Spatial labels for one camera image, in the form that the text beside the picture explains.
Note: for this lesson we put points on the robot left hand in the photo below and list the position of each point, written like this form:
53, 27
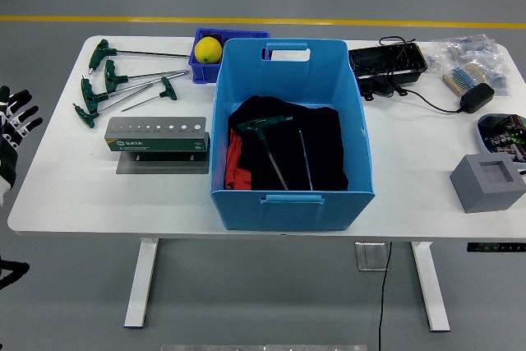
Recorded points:
10, 141

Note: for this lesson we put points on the grey green hex key stand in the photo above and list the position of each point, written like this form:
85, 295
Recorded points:
156, 145

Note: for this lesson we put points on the dark brown box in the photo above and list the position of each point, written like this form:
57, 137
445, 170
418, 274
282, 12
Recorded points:
213, 35

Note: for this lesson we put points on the large blue storage box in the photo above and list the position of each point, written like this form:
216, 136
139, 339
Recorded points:
296, 215

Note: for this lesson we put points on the white table leg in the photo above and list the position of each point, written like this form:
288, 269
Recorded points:
139, 285
429, 285

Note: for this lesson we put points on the small dark blue bin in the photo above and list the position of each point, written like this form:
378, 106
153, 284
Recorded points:
203, 73

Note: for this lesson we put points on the yellow lemon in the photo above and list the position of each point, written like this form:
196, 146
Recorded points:
208, 51

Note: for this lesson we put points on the red cloth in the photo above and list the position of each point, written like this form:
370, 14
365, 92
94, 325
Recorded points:
236, 168

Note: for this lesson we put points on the black cloth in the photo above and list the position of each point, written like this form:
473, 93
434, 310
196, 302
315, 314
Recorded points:
324, 149

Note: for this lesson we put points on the metal floor socket plate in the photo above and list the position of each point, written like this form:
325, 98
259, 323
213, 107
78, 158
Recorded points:
370, 256

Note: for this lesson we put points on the black plastic tray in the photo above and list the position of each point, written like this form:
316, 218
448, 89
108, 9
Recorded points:
386, 59

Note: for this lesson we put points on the bundle of taped resistors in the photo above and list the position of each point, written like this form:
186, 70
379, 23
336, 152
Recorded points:
462, 77

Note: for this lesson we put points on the black power adapter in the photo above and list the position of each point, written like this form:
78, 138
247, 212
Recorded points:
476, 97

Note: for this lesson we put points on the grey block with square recess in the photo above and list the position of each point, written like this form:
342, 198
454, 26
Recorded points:
476, 190

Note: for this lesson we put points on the clear bags of components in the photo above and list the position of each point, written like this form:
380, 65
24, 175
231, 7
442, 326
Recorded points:
472, 51

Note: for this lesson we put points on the light blue tray of parts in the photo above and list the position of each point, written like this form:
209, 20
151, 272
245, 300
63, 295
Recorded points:
501, 133

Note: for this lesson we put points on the black table control panel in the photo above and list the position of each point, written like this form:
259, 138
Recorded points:
493, 247

